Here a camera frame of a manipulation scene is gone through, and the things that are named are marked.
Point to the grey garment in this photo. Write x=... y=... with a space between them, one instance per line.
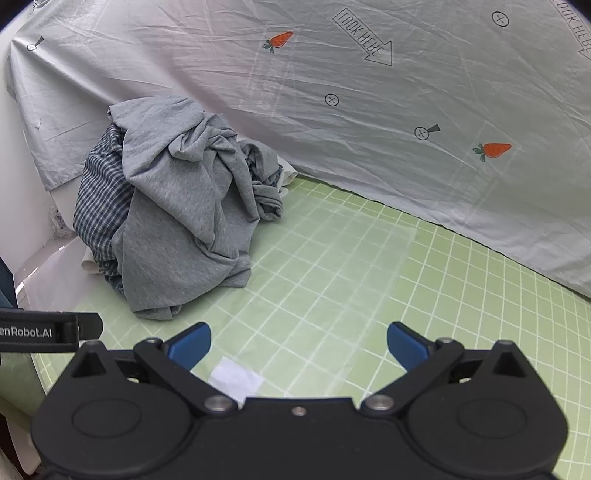
x=267 y=203

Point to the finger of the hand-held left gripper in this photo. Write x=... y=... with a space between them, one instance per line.
x=90 y=326

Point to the grey carrot print sheet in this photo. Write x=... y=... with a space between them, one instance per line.
x=369 y=138

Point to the green grid mat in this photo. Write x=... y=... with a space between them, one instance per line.
x=346 y=258

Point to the white paper patch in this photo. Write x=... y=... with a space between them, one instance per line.
x=235 y=378

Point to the white cloth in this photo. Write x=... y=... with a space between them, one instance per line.
x=289 y=175

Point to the blue plaid shirt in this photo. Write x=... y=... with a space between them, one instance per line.
x=99 y=203

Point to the grey sweatpants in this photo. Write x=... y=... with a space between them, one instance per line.
x=184 y=217

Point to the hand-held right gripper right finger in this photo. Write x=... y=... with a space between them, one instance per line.
x=406 y=344

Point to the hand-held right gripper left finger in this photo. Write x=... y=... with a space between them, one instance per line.
x=191 y=344

